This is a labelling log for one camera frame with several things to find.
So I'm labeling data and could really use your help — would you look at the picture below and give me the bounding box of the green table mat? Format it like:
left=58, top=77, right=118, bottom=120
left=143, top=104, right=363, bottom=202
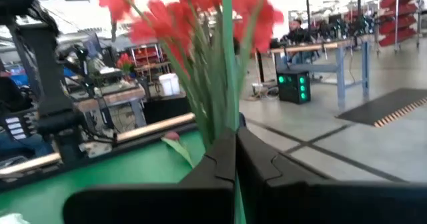
left=0, top=129, right=248, bottom=224

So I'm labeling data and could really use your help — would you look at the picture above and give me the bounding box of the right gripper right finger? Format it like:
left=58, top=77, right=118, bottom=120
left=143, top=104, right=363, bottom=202
left=237, top=127, right=427, bottom=224

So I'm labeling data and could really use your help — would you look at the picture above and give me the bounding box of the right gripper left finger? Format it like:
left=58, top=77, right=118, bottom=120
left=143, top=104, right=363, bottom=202
left=63, top=127, right=236, bottom=224

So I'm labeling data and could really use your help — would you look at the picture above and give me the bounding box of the blue-legged wooden workbench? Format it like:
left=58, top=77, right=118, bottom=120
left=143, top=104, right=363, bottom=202
left=269, top=39, right=373, bottom=109

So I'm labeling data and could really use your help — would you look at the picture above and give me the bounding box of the black box with green lights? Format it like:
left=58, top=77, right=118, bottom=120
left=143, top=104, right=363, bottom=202
left=276, top=69, right=312, bottom=105

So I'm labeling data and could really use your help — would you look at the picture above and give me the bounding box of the white container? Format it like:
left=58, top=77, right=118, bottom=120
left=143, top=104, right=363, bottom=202
left=158, top=73, right=181, bottom=97

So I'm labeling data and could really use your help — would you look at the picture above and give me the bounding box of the red bin rack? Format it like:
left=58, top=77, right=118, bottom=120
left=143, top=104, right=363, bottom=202
left=378, top=0, right=422, bottom=48

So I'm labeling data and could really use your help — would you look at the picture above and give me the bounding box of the red artificial flower bunch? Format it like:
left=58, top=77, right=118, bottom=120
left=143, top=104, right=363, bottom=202
left=98, top=0, right=285, bottom=151

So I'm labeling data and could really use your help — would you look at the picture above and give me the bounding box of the black floor mat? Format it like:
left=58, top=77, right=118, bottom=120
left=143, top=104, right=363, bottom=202
left=336, top=87, right=427, bottom=129

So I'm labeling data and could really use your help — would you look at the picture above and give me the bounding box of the white artificial tulip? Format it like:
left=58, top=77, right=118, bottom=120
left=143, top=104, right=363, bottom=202
left=0, top=213, right=31, bottom=224

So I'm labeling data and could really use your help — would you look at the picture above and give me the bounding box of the person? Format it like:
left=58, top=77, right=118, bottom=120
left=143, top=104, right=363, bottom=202
left=0, top=60, right=54, bottom=160
left=282, top=17, right=313, bottom=47

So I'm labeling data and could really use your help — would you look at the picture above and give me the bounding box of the dark red artificial tulip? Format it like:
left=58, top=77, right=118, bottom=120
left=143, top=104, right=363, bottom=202
left=161, top=131, right=195, bottom=169

